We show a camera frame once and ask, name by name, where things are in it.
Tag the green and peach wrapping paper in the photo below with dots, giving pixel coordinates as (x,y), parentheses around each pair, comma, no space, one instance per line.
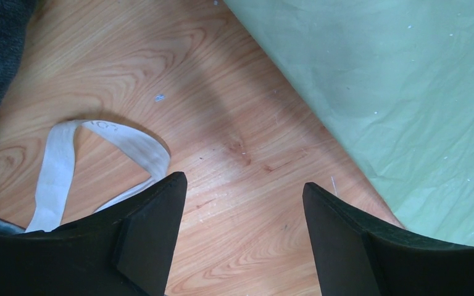
(393,81)

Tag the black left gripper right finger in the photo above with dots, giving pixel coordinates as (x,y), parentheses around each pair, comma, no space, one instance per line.
(356,253)

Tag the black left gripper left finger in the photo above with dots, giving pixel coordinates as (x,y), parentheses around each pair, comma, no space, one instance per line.
(125,249)

